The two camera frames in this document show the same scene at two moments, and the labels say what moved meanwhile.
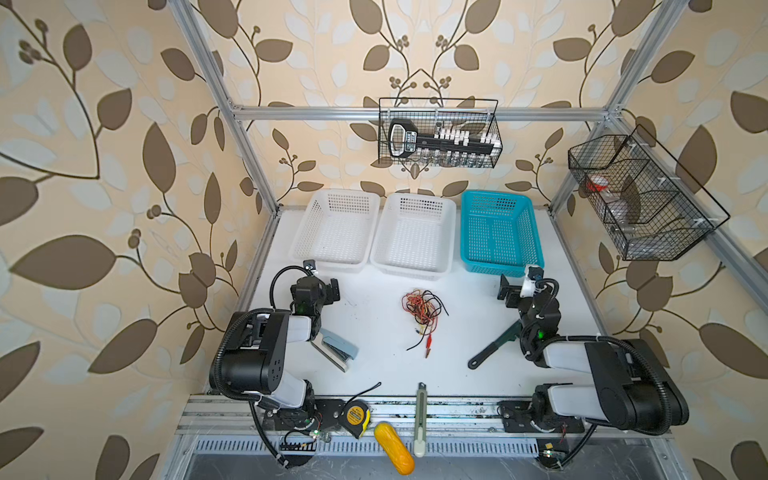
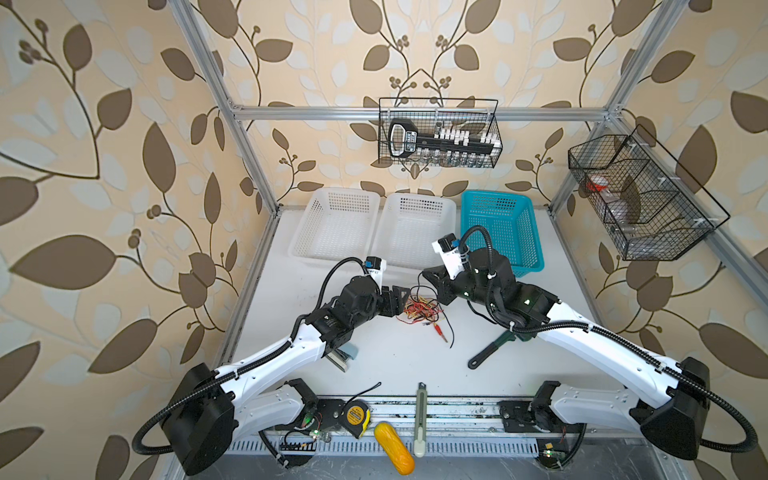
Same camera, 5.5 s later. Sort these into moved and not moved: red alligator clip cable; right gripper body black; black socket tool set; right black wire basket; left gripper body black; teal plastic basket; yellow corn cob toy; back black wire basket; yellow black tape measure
Moved: right gripper body black; left gripper body black; red alligator clip cable
Not moved: yellow black tape measure; teal plastic basket; right black wire basket; back black wire basket; yellow corn cob toy; black socket tool set
